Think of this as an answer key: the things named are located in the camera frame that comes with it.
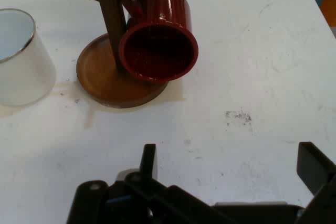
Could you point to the white enamel mug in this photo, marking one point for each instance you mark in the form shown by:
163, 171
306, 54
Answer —
26, 77

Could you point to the orange foam piece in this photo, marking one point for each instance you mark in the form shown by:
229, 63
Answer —
329, 11

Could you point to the wooden mug tree stand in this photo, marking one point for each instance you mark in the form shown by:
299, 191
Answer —
105, 77

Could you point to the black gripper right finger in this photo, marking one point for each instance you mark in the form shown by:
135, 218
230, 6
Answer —
317, 171

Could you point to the teal foam mat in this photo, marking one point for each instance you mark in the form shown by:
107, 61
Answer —
319, 1

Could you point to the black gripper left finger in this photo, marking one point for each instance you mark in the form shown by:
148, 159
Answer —
147, 195

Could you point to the red ceramic mug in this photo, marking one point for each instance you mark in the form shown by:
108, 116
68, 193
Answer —
168, 11

